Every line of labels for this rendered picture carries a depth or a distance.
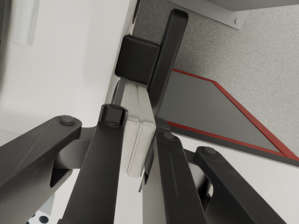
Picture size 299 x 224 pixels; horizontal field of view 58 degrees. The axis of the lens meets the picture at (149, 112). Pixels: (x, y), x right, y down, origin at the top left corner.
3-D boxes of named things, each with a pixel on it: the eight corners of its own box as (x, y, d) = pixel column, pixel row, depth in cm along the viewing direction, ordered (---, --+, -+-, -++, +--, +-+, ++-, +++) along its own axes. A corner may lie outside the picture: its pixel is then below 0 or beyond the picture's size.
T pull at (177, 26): (188, 13, 18) (191, 12, 16) (155, 117, 20) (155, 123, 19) (135, -4, 17) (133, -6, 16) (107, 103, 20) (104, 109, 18)
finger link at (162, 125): (155, 157, 11) (222, 171, 12) (147, 114, 16) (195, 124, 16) (146, 187, 11) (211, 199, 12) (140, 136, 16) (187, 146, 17)
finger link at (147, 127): (141, 122, 12) (157, 126, 12) (136, 83, 19) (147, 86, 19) (126, 177, 13) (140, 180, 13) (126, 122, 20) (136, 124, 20)
